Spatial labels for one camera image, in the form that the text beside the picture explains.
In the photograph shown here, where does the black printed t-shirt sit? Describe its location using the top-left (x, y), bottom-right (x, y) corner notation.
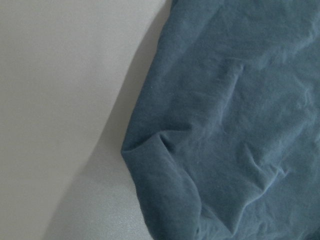
top-left (121, 0), bottom-right (320, 240)

